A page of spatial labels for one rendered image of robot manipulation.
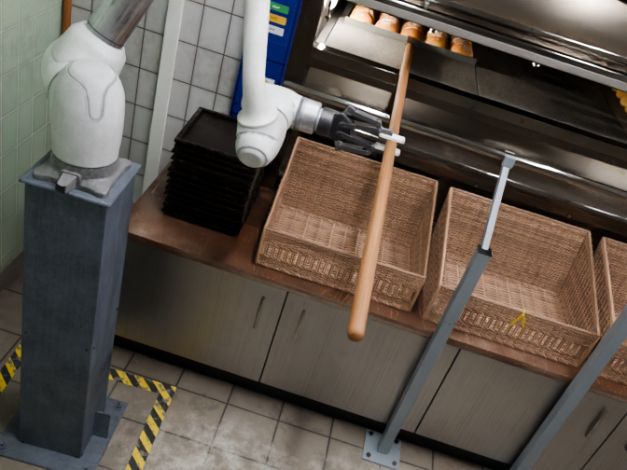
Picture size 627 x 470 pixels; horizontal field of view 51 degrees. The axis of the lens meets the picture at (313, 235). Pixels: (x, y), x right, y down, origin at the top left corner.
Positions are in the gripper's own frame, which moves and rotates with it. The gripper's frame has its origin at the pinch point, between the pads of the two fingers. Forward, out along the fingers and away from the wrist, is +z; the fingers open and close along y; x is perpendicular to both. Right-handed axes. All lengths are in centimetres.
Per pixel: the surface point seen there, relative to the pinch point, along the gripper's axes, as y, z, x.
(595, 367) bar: 50, 85, 0
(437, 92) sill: 3, 13, -60
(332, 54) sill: 2, -25, -60
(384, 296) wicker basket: 58, 17, -11
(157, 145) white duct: 58, -81, -58
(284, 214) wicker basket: 60, -25, -43
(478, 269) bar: 29.4, 37.3, -0.2
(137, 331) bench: 104, -62, -5
